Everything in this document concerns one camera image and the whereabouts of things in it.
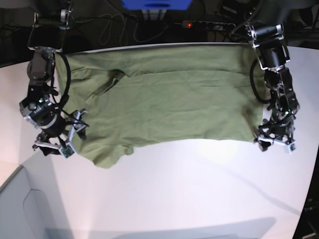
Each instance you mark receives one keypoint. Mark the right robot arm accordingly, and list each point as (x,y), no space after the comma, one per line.
(51,21)

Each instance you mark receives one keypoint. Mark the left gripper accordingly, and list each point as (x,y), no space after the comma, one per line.
(270,132)

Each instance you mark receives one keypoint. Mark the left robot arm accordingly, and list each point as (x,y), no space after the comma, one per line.
(272,55)

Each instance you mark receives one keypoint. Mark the green T-shirt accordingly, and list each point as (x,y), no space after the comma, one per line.
(145,96)

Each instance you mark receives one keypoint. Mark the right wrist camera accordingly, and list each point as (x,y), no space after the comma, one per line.
(66,151)

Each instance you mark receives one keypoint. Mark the blue box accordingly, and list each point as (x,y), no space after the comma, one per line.
(156,4)

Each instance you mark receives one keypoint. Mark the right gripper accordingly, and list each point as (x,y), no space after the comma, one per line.
(56,131)

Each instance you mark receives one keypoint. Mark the white power strip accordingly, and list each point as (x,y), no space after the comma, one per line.
(208,25)

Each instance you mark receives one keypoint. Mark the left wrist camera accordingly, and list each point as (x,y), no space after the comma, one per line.
(290,147)

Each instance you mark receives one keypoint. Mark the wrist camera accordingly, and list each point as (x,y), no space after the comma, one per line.
(66,151)
(290,147)

